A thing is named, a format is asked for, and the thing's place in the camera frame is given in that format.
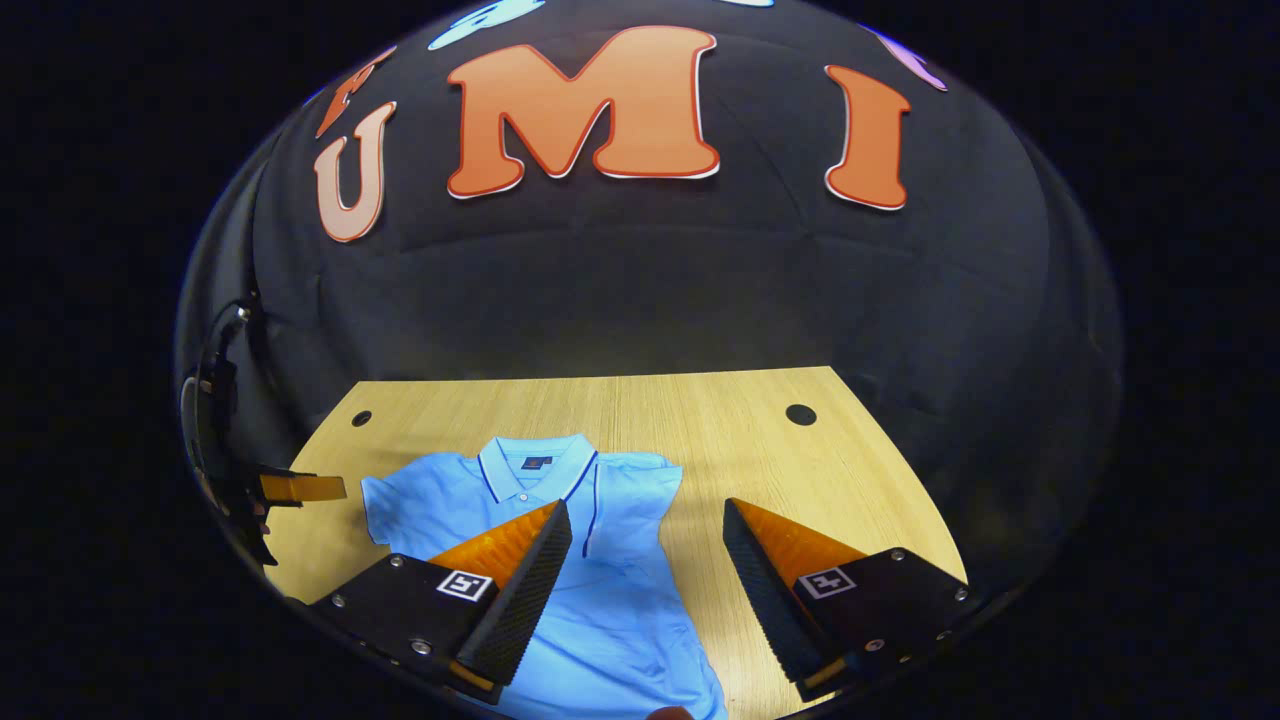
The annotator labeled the light blue T-shirt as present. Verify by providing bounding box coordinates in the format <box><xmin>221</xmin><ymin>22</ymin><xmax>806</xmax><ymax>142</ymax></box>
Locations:
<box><xmin>360</xmin><ymin>433</ymin><xmax>729</xmax><ymax>720</ymax></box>

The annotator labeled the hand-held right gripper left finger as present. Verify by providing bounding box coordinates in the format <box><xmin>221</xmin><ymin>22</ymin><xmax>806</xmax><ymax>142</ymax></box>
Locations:
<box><xmin>310</xmin><ymin>500</ymin><xmax>574</xmax><ymax>706</ymax></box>

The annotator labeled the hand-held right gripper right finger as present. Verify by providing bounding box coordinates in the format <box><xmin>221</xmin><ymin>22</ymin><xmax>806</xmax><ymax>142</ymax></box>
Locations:
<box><xmin>722</xmin><ymin>497</ymin><xmax>981</xmax><ymax>703</ymax></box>

